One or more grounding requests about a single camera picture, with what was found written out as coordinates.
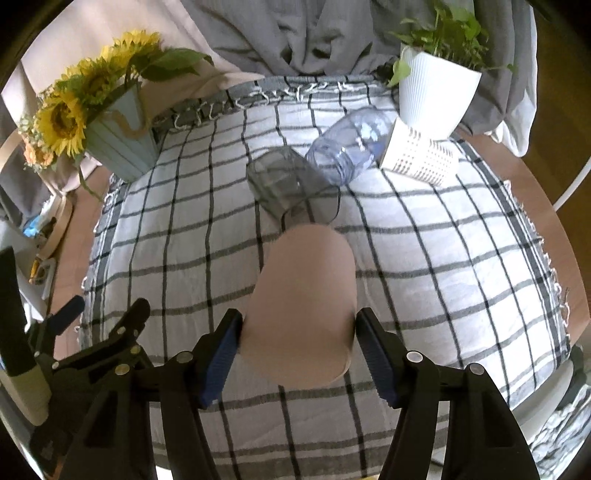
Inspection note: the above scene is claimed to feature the white ribbed plant pot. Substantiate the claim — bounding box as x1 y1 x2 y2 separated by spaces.
398 45 482 139

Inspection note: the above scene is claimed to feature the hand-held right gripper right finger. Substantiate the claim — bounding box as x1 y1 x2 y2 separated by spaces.
357 307 541 480

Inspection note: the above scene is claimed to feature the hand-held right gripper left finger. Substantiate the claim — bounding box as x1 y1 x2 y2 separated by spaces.
69 310 244 480

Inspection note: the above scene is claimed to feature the white perforated cup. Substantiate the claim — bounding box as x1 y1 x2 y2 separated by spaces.
379 117 459 186

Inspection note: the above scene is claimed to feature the round wooden tray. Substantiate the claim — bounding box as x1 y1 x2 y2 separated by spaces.
28 194 75 260

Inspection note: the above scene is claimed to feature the beige cloth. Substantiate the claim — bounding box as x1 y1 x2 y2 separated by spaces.
18 0 266 121

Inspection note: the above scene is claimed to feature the grey transparent cup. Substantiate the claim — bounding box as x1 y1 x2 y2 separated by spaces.
246 148 341 228

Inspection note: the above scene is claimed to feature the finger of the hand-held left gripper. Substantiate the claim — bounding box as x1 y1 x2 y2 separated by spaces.
28 295 86 345
50 298 151 393

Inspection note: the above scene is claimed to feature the sunflower bouquet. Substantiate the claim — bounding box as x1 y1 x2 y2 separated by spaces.
18 30 215 204

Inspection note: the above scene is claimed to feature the white cable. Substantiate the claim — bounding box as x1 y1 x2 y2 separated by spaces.
551 152 591 209

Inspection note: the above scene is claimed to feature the green leafy plant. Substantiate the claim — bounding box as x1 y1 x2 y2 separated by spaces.
387 0 518 88

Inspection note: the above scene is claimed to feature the blue transparent cup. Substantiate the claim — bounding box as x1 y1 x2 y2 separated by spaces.
305 108 399 186

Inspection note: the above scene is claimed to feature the checked tablecloth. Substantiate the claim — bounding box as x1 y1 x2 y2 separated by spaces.
76 74 575 480

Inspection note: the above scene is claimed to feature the beige cup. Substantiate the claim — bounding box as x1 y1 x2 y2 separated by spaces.
240 223 358 387

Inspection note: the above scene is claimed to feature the grey blanket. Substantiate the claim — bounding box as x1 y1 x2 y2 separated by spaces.
178 0 539 158

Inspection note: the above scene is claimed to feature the light blue flower pot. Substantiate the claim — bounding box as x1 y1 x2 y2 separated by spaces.
83 83 160 182

